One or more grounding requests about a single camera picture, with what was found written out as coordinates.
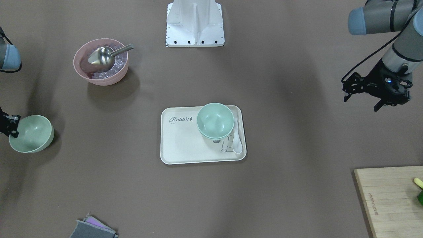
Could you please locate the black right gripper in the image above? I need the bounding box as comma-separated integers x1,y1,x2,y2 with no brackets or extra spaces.
0,108,21,138

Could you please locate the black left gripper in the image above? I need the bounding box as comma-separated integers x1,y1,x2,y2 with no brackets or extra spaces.
342,60,413,112

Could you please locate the green bowl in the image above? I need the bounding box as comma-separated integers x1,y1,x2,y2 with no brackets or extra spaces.
196,102,234,129
198,127,234,140
9,115,55,153

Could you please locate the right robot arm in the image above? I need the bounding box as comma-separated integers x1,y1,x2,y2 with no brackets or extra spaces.
0,28,22,138

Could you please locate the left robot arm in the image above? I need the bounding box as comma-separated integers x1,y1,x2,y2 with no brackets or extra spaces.
341,0,423,111

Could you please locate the pink bowl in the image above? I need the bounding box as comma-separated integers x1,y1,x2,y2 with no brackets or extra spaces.
73,38,129,86

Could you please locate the wooden cutting board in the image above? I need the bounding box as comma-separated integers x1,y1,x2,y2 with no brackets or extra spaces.
354,166,423,238

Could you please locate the yellow plastic knife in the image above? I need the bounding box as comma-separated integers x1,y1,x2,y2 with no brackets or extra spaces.
413,178,423,189

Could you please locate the green lime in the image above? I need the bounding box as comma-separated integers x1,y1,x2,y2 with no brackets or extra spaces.
417,190,423,206

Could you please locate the metal scoop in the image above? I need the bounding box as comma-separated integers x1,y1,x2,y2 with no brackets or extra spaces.
87,44,134,73

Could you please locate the grey folded cloth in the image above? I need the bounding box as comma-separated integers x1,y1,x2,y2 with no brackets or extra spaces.
70,214,118,238

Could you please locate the white ceramic spoon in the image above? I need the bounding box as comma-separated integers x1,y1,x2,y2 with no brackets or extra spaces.
232,112,243,155

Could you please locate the green bowl on tray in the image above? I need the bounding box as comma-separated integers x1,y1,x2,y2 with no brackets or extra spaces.
198,127,234,140

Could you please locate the cream serving tray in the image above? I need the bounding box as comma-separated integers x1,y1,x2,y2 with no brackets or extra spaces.
160,105,247,165

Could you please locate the white pillar base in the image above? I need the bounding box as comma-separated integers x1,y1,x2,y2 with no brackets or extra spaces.
165,0,225,47

